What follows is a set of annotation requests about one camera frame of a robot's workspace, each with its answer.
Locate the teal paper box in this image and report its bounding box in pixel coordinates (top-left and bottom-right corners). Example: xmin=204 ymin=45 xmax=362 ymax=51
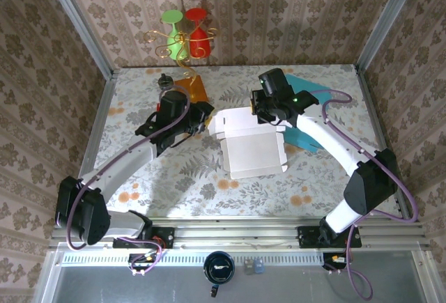
xmin=284 ymin=74 xmax=332 ymax=153

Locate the white paper box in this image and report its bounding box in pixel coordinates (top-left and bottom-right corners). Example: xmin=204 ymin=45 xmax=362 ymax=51
xmin=208 ymin=107 xmax=289 ymax=180

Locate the small glass jar, black lid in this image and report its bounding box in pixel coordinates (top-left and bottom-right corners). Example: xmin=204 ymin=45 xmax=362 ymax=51
xmin=157 ymin=74 xmax=174 ymax=91

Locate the red plastic wine glass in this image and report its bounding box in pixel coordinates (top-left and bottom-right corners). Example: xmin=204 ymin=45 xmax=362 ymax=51
xmin=184 ymin=7 xmax=212 ymax=59

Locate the green plastic wine glass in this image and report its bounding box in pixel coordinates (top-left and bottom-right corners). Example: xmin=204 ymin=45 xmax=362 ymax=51
xmin=160 ymin=9 xmax=189 ymax=61

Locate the floral patterned table cover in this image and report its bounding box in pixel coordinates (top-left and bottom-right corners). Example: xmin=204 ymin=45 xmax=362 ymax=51
xmin=80 ymin=65 xmax=401 ymax=219

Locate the black round mug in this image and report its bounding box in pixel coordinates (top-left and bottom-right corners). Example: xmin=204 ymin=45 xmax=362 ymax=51
xmin=203 ymin=250 xmax=236 ymax=297

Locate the black power connector block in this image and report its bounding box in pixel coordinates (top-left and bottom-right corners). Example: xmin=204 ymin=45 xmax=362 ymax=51
xmin=322 ymin=252 xmax=353 ymax=272
xmin=128 ymin=253 xmax=157 ymax=272

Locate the grey metal lower shelf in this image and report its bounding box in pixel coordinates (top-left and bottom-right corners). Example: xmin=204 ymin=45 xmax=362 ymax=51
xmin=45 ymin=264 xmax=431 ymax=303

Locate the gold wire rack, orange base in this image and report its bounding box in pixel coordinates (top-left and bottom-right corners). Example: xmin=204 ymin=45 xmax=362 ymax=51
xmin=144 ymin=27 xmax=220 ymax=104

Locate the aluminium table side rail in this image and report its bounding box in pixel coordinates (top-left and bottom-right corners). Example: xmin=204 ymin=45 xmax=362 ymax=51
xmin=354 ymin=65 xmax=413 ymax=223
xmin=65 ymin=68 xmax=119 ymax=226

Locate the aluminium table end rail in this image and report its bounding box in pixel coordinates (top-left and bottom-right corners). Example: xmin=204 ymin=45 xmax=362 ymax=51
xmin=48 ymin=216 xmax=431 ymax=250

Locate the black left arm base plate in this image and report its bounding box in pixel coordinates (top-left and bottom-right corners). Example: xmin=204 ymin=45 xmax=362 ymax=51
xmin=112 ymin=226 xmax=175 ymax=249

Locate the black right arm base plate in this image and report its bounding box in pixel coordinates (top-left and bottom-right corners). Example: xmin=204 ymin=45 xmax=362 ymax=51
xmin=298 ymin=225 xmax=362 ymax=249

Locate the aluminium frame post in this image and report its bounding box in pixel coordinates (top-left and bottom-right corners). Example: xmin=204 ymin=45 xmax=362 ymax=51
xmin=40 ymin=0 xmax=118 ymax=79
xmin=355 ymin=0 xmax=425 ymax=74

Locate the slotted white cable duct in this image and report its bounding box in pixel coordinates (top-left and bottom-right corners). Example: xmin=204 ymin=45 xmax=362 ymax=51
xmin=61 ymin=249 xmax=325 ymax=266

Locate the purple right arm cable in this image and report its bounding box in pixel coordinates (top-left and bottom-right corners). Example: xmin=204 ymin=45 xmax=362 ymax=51
xmin=309 ymin=89 xmax=418 ymax=300

